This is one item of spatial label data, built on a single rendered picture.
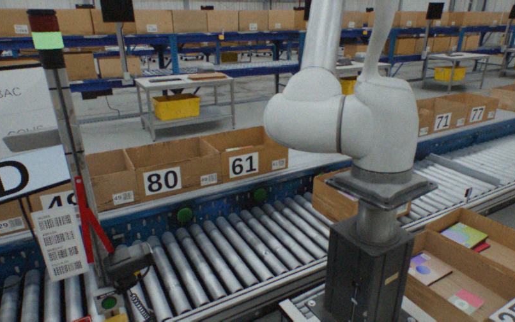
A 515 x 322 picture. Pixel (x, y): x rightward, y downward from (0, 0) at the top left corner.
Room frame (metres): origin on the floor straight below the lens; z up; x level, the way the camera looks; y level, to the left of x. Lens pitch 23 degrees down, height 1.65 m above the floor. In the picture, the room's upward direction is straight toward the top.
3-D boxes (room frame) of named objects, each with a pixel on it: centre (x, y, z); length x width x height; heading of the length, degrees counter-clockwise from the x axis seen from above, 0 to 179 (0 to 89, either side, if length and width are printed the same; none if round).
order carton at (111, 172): (1.38, 0.80, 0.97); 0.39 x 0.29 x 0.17; 120
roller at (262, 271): (1.25, 0.11, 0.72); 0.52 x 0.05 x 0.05; 30
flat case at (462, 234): (1.24, -0.82, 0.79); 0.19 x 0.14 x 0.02; 125
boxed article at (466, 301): (0.88, -0.64, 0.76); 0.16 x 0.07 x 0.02; 125
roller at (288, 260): (1.31, 0.00, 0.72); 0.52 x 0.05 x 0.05; 30
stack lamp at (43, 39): (0.75, 0.44, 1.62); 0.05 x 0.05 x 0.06
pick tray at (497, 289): (0.96, -0.63, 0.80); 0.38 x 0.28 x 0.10; 30
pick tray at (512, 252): (1.15, -0.88, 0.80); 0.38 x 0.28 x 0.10; 34
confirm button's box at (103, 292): (0.72, 0.42, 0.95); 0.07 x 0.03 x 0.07; 120
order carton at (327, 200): (1.52, -0.47, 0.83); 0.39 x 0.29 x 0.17; 120
